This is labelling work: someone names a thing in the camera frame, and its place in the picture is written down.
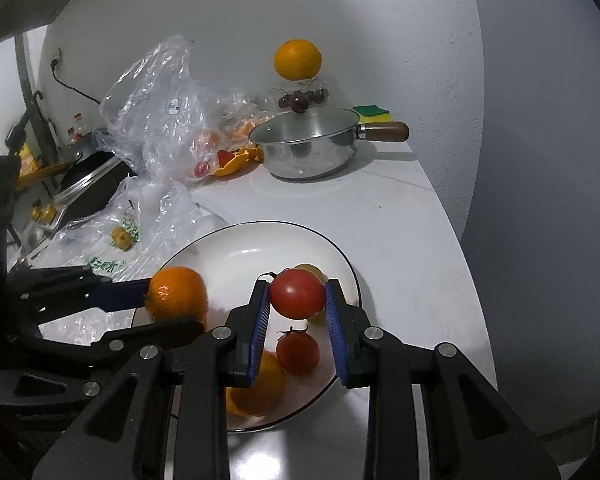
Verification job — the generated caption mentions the cherry tomato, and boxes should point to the cherry tomato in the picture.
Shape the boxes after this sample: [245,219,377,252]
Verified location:
[270,268,327,319]
[276,326,321,376]

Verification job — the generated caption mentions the large orange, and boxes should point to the large orange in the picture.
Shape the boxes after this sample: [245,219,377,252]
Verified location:
[273,39,323,81]

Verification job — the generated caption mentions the tangerine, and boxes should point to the tangerine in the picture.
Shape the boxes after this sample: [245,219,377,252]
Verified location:
[225,350,287,417]
[145,266,210,331]

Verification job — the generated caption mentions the black power cable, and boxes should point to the black power cable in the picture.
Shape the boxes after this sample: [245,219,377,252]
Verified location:
[50,47,103,106]

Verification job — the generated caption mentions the silver induction cooker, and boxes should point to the silver induction cooker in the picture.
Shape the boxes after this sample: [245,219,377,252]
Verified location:
[22,160,141,241]

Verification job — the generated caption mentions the clear crumpled plastic bag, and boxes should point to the clear crumpled plastic bag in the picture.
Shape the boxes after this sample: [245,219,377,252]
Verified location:
[92,34,276,181]

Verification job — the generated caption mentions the orange peel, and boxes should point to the orange peel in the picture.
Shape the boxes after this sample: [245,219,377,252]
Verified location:
[211,144,265,177]

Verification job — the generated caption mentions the yellow green sponge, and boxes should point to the yellow green sponge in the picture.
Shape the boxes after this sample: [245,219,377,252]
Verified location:
[352,104,393,123]

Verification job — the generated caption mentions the white plate with dark rim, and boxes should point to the white plate with dark rim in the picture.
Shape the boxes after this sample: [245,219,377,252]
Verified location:
[130,220,361,433]

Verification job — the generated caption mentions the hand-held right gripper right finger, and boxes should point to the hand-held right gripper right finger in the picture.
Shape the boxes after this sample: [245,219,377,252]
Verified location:
[324,277,561,480]

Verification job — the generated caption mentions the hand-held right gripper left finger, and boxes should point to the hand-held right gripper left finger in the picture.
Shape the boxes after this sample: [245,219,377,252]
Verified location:
[32,280,272,480]

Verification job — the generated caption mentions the black wok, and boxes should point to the black wok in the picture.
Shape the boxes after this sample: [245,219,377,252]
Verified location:
[17,135,131,188]

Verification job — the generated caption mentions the glass pot lid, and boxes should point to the glass pot lid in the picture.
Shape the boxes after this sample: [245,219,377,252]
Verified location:
[248,95,361,145]

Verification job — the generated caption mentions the steel saucepan with wooden handle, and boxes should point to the steel saucepan with wooden handle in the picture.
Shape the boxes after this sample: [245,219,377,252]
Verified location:
[250,120,411,182]

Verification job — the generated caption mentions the clear box of dark cherries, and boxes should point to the clear box of dark cherries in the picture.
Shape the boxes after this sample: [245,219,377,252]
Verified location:
[271,80,331,113]

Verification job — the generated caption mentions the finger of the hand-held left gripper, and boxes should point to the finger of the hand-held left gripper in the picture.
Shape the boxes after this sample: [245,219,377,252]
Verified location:
[7,266,153,313]
[30,319,205,383]

